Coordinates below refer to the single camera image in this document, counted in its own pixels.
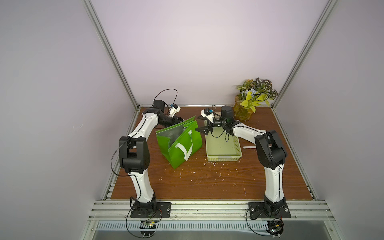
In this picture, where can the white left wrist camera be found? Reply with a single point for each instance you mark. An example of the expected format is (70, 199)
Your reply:
(173, 109)

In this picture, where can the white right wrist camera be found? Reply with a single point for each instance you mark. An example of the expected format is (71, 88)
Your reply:
(208, 114)

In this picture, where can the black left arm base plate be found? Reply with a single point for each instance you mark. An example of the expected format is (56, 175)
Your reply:
(151, 210)

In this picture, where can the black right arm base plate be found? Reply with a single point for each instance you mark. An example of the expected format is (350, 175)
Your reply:
(259, 210)

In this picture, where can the aluminium front frame rail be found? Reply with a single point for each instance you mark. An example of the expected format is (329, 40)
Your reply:
(211, 210)

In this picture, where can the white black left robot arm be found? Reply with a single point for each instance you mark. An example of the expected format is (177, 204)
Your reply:
(135, 156)

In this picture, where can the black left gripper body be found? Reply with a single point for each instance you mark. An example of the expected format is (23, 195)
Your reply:
(167, 121)

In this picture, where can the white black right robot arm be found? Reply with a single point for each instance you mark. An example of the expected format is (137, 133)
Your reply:
(271, 152)

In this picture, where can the small circuit board right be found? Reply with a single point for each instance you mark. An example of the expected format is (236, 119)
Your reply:
(276, 228)

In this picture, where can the small circuit board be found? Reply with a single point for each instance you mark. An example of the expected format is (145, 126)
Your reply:
(148, 228)
(276, 228)

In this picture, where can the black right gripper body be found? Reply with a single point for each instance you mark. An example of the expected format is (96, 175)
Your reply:
(210, 126)

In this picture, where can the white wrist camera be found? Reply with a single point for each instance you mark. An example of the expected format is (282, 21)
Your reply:
(208, 114)
(173, 109)

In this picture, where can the amber plastic vase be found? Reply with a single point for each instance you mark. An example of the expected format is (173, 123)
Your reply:
(240, 112)

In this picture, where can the small circuit board left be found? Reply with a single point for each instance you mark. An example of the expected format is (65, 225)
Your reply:
(148, 228)

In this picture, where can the green insulated delivery bag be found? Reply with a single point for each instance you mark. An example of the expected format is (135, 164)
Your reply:
(179, 142)

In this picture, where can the light green perforated basket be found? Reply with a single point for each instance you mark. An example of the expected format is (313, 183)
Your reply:
(221, 146)

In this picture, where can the artificial flower plant bouquet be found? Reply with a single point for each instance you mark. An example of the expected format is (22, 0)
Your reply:
(252, 93)

